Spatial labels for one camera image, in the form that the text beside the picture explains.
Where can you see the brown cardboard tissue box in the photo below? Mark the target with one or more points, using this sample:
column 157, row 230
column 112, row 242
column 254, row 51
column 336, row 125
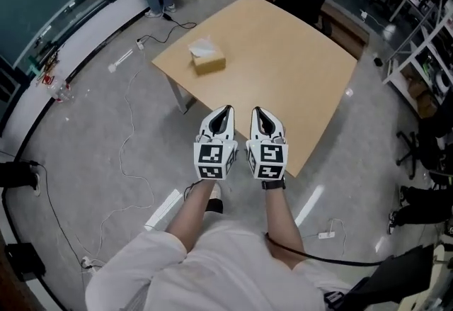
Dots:
column 210, row 63

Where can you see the person's black trousers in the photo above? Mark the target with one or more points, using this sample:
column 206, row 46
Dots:
column 214, row 205

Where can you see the person's right forearm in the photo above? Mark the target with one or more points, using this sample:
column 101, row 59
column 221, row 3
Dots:
column 281, row 221

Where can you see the person's left forearm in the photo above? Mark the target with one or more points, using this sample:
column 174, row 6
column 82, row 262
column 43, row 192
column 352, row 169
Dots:
column 193, row 214

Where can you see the black worn pack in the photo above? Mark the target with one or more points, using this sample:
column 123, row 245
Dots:
column 396, row 285

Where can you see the white tissue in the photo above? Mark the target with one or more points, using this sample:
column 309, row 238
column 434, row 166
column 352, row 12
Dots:
column 201, row 47

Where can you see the black wristwatch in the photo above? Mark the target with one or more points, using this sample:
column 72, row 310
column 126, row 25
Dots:
column 273, row 184

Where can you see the white power strip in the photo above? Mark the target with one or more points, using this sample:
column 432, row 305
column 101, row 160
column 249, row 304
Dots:
column 326, row 235
column 140, row 42
column 87, row 262

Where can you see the person's white shoe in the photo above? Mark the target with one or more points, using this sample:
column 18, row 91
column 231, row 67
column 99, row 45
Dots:
column 216, row 192

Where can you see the white shelf rack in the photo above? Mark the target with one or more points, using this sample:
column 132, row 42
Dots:
column 424, row 61

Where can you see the clear plastic bottle red label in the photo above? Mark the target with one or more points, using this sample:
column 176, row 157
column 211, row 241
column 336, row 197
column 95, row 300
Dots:
column 60, row 90

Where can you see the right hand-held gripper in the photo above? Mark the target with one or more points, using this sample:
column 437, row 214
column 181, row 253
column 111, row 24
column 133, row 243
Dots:
column 270, row 153

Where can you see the pile of small tools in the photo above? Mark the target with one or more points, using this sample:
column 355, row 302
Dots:
column 46, row 67

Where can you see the large wooden table white legs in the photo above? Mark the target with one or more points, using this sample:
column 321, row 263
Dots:
column 283, row 72

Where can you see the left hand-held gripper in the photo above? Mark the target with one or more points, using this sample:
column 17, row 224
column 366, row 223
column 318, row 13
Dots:
column 210, row 153

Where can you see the small black object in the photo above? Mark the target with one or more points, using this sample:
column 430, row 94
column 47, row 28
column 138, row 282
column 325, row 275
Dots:
column 378, row 62

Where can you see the person's white shirt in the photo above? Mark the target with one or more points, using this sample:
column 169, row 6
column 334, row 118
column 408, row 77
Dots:
column 219, row 274

